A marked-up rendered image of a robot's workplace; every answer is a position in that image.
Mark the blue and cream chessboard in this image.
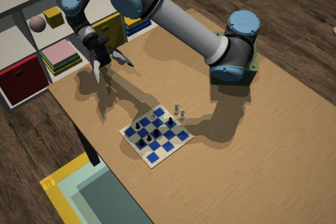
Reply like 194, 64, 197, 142
119, 104, 194, 169

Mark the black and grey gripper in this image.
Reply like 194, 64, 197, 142
83, 33, 134, 85

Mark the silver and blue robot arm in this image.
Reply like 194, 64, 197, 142
61, 0, 260, 82

